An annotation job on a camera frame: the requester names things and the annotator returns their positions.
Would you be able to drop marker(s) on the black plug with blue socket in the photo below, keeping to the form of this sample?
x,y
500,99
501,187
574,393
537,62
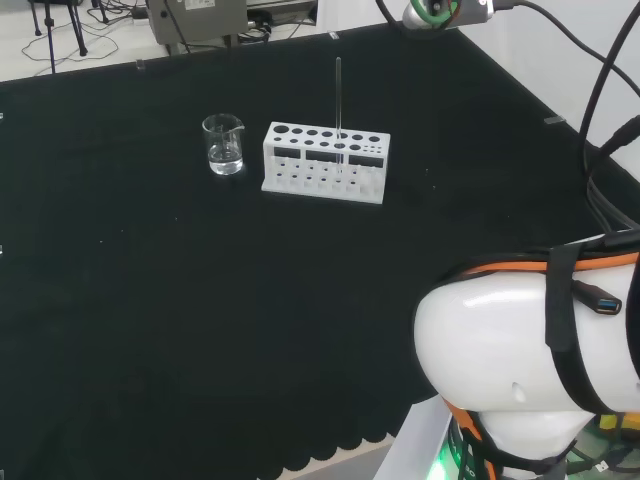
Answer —
x,y
602,302

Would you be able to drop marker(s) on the grey equipment cabinet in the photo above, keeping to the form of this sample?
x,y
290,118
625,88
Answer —
x,y
200,20

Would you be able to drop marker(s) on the clear glass rod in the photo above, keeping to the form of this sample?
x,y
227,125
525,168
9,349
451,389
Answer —
x,y
338,110

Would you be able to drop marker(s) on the white test tube rack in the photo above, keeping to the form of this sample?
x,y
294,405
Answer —
x,y
325,172

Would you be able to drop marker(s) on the small clear glass beaker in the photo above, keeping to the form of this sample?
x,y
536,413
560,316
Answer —
x,y
223,150

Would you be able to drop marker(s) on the black table cloth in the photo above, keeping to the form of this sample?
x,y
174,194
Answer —
x,y
200,300

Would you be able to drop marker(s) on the black tripod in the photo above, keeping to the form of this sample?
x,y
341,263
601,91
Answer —
x,y
77,30

